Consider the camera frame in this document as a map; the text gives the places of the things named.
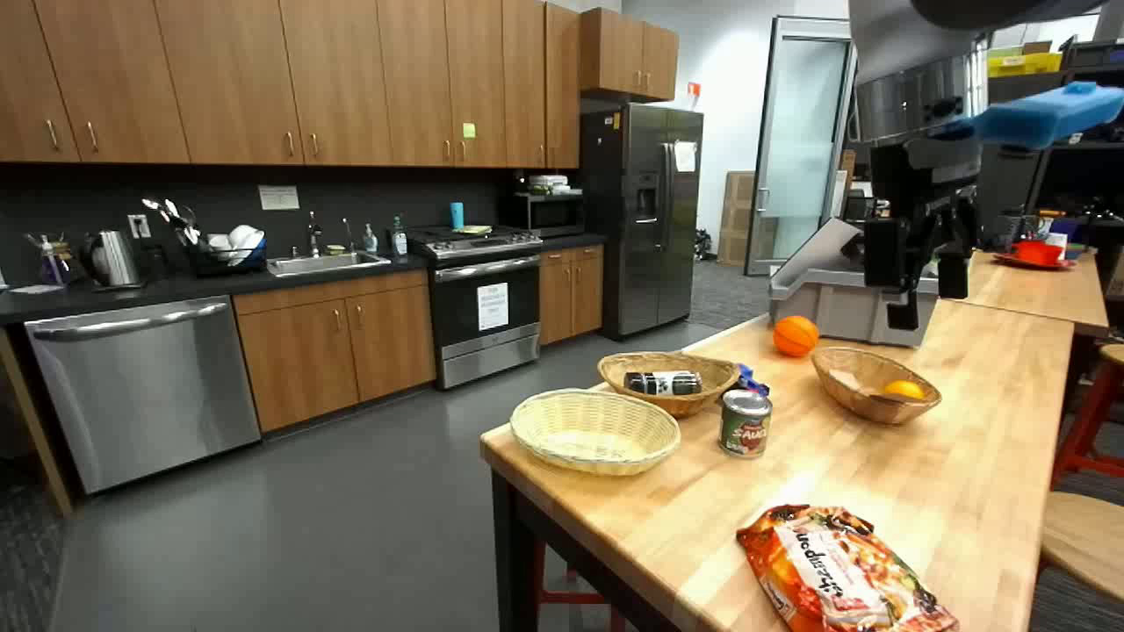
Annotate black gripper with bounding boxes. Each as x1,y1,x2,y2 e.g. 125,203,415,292
865,137,983,333

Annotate grey plastic bin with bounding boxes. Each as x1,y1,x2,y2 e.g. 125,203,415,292
765,218,942,352

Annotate red bowl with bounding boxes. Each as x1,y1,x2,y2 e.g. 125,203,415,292
1013,237,1068,272

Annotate large orange ball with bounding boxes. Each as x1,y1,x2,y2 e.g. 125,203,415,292
769,312,824,362

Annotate small blue packet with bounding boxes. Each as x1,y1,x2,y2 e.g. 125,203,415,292
736,362,773,400

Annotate frosted glass door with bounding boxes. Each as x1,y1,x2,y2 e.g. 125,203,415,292
746,16,856,281

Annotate red metal stool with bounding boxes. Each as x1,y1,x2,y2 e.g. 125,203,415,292
1050,341,1124,485

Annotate cardboard box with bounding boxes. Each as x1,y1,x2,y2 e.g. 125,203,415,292
718,170,758,275

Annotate tin can with label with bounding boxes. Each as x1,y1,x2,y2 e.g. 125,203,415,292
718,386,778,460

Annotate yellow box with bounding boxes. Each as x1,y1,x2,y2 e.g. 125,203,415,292
983,44,1065,82

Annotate black and white packet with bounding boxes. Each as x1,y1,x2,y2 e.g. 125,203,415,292
621,370,705,396

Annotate round wooden stool seat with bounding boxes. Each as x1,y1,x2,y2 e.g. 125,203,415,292
1037,489,1124,607

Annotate orange noodle packet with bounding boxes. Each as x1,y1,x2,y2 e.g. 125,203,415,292
736,501,963,632

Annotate stainless steel refrigerator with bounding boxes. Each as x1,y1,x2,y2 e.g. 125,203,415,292
580,103,705,346

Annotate narrow brown base cabinet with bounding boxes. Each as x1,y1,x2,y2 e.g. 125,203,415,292
538,243,609,352

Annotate pale woven basket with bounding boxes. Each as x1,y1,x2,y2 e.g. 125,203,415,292
508,386,686,477

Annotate brown cabinet over refrigerator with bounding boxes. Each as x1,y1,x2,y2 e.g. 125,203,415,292
575,9,683,107

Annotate black microwave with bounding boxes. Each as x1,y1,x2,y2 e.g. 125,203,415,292
502,189,592,238

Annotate stainless steel oven range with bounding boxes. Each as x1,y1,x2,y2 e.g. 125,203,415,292
419,230,550,393

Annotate red stool under table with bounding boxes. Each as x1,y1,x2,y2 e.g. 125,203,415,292
531,546,629,632

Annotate wide brown base cabinet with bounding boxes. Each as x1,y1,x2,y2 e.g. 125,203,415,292
234,272,441,436

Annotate steel kitchen sink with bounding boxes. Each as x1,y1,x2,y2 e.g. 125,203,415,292
263,254,394,281

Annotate black dish rack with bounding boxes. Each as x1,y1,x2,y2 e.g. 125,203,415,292
188,223,272,281

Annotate stainless steel dishwasher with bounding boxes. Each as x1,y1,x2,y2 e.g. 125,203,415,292
22,292,263,500

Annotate silver kettle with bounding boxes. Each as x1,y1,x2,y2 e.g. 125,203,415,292
90,230,140,292

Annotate utensil holder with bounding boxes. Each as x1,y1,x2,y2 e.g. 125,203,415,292
28,231,79,292

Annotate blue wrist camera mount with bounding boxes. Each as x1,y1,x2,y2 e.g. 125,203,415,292
936,77,1124,153

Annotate white wall plate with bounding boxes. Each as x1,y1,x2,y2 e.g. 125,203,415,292
256,183,303,215

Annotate brown wooden wall cabinets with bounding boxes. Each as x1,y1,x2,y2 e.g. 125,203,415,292
0,0,584,173

